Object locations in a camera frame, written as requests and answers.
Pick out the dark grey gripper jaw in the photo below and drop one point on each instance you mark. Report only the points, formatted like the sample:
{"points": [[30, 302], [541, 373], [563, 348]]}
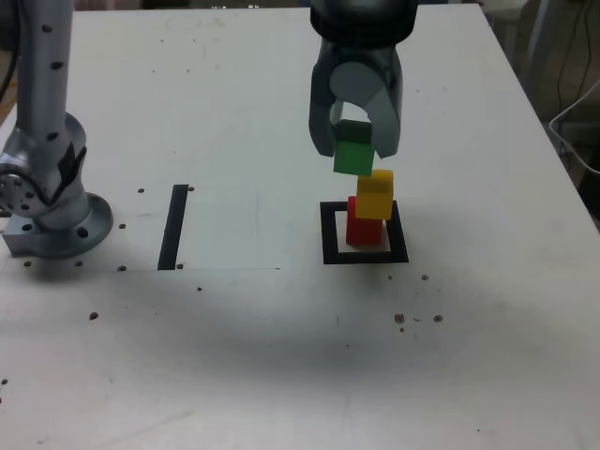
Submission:
{"points": [[319, 117]]}

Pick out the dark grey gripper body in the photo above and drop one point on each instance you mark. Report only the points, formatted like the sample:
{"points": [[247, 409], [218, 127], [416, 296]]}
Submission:
{"points": [[356, 52]]}

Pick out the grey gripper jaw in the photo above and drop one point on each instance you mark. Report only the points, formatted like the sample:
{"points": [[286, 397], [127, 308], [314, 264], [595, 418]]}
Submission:
{"points": [[386, 117]]}

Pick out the green cube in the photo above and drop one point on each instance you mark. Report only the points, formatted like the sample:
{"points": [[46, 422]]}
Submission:
{"points": [[351, 159]]}

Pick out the yellow cube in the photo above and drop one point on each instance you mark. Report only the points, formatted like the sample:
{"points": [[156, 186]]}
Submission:
{"points": [[372, 201]]}

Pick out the red cube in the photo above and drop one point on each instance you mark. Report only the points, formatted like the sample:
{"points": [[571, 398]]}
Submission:
{"points": [[363, 233]]}

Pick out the black tape square outline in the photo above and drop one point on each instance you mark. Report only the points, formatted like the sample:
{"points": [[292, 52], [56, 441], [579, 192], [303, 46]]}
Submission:
{"points": [[328, 234]]}

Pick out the white stool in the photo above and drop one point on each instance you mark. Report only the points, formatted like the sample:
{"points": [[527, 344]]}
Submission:
{"points": [[506, 7]]}

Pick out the black tape strip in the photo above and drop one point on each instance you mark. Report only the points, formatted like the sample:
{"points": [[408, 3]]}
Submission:
{"points": [[172, 229]]}

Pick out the white post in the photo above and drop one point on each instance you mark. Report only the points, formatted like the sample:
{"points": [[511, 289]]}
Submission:
{"points": [[539, 42]]}

